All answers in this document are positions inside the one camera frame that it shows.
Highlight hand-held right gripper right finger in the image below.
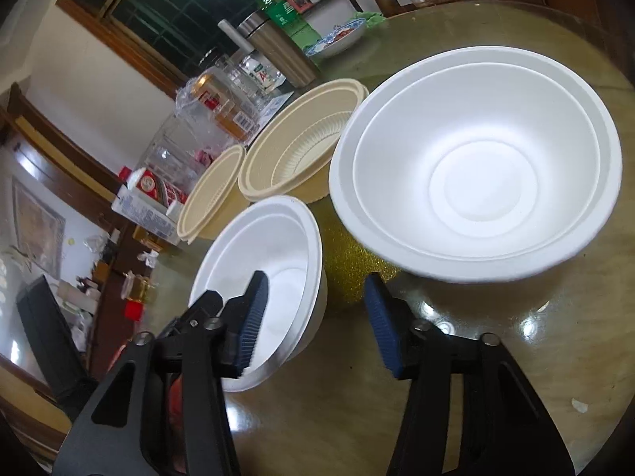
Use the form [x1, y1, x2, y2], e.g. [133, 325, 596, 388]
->
[365, 273, 576, 476]

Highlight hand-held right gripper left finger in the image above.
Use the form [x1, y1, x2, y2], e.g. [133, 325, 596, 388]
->
[52, 270, 271, 476]

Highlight small white bowl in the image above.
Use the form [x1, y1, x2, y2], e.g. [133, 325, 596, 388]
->
[187, 196, 329, 392]

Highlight ribbed cream bowl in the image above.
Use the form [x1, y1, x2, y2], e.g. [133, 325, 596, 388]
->
[238, 78, 370, 204]

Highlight plain cream bowl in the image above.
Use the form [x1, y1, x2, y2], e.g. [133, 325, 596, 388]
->
[177, 145, 249, 245]

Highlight white carton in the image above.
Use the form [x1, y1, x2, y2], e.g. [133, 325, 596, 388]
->
[112, 186, 182, 246]

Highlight red and white box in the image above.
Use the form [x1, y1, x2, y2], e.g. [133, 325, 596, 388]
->
[119, 167, 188, 205]

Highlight clear plastic container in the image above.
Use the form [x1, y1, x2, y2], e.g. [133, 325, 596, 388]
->
[146, 109, 224, 194]

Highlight large white bowl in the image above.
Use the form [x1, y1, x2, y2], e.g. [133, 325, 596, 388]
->
[328, 47, 623, 284]

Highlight orange gold box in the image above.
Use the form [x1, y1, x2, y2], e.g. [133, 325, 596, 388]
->
[191, 72, 259, 140]

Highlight clear water bottle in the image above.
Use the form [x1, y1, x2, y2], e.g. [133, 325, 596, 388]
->
[238, 54, 285, 92]

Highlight steel thermos flask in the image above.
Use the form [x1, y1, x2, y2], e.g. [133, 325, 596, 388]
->
[237, 12, 318, 87]

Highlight white plastic roll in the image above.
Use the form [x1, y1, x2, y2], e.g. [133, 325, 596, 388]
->
[218, 19, 254, 53]

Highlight patterned ceramic plate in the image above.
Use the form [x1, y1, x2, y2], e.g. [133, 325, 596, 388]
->
[305, 17, 368, 58]

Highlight green glass bottle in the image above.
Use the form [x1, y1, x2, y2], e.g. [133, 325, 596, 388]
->
[248, 0, 298, 28]

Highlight wooden framed window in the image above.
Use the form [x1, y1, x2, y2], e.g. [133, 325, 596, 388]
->
[57, 0, 279, 92]

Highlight framed wall picture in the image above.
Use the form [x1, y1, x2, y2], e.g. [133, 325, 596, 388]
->
[11, 176, 66, 278]

